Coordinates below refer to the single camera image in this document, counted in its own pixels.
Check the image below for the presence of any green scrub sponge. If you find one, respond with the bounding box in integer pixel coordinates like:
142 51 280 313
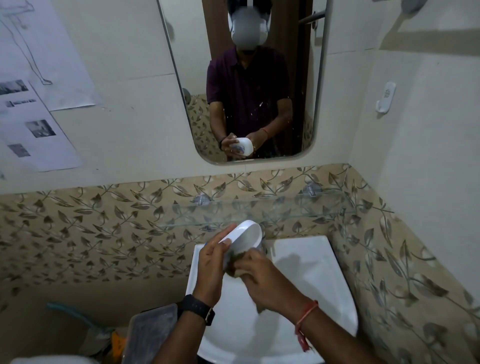
225 253 249 279

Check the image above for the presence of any black wristwatch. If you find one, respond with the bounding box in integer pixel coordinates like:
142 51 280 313
176 294 216 326

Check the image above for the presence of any white rounded object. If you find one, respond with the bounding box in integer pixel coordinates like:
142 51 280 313
9 355 100 364

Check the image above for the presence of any person's left hand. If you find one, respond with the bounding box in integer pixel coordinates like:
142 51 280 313
193 224 238 309

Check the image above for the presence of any wall mirror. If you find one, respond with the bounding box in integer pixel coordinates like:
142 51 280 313
156 0 333 166

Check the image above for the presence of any white sink basin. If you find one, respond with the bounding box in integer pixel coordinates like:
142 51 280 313
185 235 359 364

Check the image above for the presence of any grey plastic container lid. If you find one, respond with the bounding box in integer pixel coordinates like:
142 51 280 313
121 303 179 364

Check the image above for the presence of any person's right hand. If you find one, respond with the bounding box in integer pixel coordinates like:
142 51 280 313
232 248 313 322

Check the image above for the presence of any white wall hook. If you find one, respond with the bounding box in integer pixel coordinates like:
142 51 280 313
375 81 397 115

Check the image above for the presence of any person's left forearm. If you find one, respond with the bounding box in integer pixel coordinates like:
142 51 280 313
152 304 213 364

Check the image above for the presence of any blue hose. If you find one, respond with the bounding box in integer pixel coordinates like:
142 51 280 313
46 302 114 335

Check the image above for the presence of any glass shelf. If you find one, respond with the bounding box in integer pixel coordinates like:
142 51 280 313
157 188 358 232

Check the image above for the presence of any paper sheet with line drawing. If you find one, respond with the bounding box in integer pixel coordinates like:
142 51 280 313
0 0 103 112

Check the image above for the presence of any white bowl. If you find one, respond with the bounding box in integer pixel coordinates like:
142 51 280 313
222 220 263 271

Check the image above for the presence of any person's right forearm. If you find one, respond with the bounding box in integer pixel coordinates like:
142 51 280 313
288 303 389 364

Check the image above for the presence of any orange packet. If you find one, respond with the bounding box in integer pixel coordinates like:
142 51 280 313
110 330 128 354

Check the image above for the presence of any red thread bracelet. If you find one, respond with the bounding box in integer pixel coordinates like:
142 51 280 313
294 300 320 353

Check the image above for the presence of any paper sheet with photos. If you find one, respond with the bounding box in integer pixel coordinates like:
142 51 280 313
0 79 84 174

